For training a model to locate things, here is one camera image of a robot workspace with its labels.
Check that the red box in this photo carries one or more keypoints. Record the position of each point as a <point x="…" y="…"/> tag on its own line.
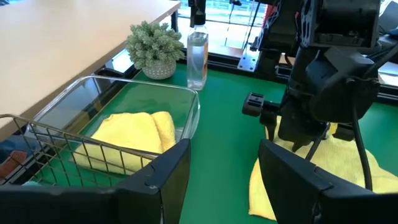
<point x="12" y="163"/>

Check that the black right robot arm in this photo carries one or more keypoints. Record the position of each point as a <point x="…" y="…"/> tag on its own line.
<point x="342" y="21"/>

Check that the light wooden desk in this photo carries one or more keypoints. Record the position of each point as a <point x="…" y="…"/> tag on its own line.
<point x="62" y="40"/>

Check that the silver metal bracket plate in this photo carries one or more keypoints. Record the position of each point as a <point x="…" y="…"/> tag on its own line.
<point x="248" y="60"/>

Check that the clear glass dish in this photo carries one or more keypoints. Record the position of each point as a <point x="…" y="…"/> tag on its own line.
<point x="93" y="93"/>

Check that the black table frame rail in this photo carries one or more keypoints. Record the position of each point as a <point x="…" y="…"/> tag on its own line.
<point x="227" y="63"/>

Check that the clear spray bottle black head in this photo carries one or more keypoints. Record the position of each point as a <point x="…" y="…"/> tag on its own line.
<point x="197" y="56"/>

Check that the yellow microfiber towel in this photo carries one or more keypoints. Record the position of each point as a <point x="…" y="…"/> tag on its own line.
<point x="127" y="137"/>
<point x="342" y="161"/>

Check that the green plant in pot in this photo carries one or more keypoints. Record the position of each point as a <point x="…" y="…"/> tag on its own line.
<point x="155" y="46"/>

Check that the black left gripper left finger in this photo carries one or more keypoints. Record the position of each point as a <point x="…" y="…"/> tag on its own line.
<point x="93" y="205"/>

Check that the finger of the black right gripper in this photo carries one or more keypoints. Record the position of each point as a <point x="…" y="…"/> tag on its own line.
<point x="253" y="104"/>
<point x="343" y="132"/>

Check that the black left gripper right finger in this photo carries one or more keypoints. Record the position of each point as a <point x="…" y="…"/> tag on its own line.
<point x="311" y="199"/>

